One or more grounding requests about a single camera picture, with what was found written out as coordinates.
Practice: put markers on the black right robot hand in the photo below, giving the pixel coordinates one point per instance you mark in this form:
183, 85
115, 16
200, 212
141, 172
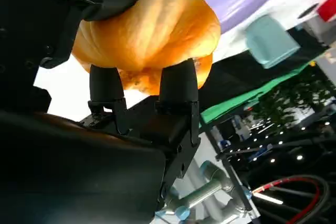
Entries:
65, 171

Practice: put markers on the orange toy bread roll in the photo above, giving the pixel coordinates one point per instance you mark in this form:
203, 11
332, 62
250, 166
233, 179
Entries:
152, 32

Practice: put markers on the green cloth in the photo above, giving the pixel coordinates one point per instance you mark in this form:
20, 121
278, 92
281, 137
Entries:
249, 99

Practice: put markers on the green leafy plant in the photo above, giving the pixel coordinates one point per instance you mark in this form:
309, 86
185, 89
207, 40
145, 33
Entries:
291, 103

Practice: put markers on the pale green mug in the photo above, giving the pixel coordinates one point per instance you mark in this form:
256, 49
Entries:
270, 41

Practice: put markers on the black round knob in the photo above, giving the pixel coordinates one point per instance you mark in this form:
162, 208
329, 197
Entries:
309, 10

